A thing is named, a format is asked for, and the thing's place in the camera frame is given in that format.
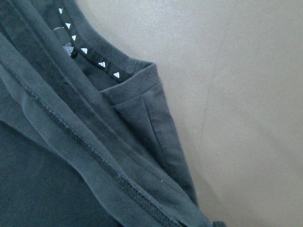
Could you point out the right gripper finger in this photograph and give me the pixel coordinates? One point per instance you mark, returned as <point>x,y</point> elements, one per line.
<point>219,224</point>

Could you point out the black graphic t-shirt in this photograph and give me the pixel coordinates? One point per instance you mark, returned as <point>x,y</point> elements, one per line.
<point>86,136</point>

